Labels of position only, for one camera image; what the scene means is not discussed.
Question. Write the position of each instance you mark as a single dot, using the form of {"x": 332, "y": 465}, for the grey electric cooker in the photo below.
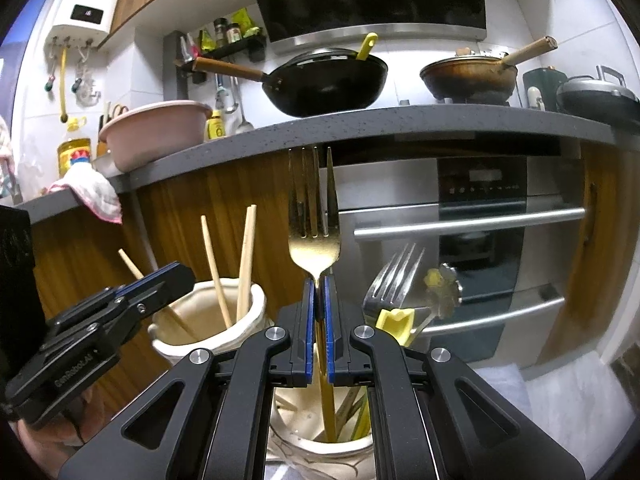
{"x": 595, "y": 95}

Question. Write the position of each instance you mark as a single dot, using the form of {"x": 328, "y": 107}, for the small yellow bottle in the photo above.
{"x": 215, "y": 130}

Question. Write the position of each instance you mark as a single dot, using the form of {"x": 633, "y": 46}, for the metal ladle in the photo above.
{"x": 243, "y": 125}

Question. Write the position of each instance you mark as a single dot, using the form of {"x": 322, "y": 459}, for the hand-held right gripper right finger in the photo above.
{"x": 336, "y": 345}

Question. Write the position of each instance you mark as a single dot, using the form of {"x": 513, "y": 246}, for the green bottle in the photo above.
{"x": 205, "y": 41}

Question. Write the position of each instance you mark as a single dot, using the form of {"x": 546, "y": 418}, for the brown wok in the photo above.
{"x": 470, "y": 80}

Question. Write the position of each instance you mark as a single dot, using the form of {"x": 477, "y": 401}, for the wooden base cabinet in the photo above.
{"x": 175, "y": 220}
{"x": 605, "y": 240}

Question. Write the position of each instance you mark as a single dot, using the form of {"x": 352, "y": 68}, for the person's left hand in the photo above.
{"x": 50, "y": 445}

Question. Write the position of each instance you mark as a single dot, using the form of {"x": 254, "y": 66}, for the ornate silver spoon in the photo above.
{"x": 442, "y": 292}

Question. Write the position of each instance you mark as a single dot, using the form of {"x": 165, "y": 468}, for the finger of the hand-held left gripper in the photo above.
{"x": 165, "y": 275}
{"x": 150, "y": 302}

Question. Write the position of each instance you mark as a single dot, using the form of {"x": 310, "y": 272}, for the hanging metal utensil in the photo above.
{"x": 225, "y": 100}

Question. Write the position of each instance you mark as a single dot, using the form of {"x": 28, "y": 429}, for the yellow spatula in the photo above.
{"x": 367, "y": 45}

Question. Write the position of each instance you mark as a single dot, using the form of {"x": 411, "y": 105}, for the gold fork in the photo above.
{"x": 315, "y": 255}

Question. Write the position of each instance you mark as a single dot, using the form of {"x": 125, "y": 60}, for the silver fork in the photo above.
{"x": 380, "y": 300}

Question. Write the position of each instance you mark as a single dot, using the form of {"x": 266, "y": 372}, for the yellow oil bottle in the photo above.
{"x": 72, "y": 155}

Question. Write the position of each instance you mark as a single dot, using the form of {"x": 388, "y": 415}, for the green kettle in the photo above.
{"x": 545, "y": 82}

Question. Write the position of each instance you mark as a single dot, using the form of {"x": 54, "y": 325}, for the yellow green packet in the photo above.
{"x": 245, "y": 22}

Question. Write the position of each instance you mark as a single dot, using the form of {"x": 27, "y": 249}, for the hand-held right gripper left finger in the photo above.
{"x": 306, "y": 340}

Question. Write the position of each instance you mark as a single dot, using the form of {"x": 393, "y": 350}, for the knife block with scissors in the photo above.
{"x": 117, "y": 110}

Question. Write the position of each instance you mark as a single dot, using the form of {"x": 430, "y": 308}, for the pink basin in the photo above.
{"x": 155, "y": 135}

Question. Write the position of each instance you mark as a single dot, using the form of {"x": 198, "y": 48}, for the stainless steel oven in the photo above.
{"x": 390, "y": 200}

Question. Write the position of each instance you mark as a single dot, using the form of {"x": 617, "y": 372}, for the dark spice jar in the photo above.
{"x": 220, "y": 32}
{"x": 233, "y": 33}

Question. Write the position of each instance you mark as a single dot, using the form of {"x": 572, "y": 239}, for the pink white cloth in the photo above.
{"x": 95, "y": 190}

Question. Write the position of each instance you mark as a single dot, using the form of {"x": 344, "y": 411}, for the cream ceramic utensil holder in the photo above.
{"x": 320, "y": 460}
{"x": 200, "y": 305}

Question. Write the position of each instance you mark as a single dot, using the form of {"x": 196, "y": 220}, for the black spice rack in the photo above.
{"x": 235, "y": 47}

